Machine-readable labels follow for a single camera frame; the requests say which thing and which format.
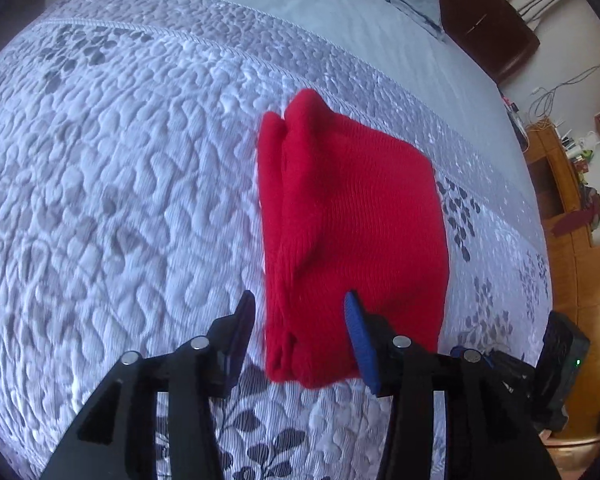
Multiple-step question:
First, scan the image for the grey quilted bedspread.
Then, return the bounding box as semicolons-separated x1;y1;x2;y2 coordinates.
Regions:
0;0;554;480

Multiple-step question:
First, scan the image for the red knit sweater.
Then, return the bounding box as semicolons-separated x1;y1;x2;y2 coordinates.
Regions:
256;88;451;390

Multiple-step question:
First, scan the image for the brown wooden headboard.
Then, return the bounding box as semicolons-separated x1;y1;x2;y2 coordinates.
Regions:
400;0;541;84

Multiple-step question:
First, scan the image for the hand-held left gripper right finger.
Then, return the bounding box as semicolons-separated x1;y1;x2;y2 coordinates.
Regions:
344;291;561;480

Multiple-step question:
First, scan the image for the light blue bed sheet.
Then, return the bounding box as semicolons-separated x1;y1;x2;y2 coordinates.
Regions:
45;0;527;201

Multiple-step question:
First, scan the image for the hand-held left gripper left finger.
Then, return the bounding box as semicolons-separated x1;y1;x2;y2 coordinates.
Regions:
40;290;257;480

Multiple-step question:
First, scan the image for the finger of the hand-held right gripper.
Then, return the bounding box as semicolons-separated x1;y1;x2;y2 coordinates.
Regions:
450;344;503;376

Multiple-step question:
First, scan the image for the wooden cabinet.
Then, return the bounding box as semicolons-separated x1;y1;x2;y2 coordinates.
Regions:
524;120;600;438

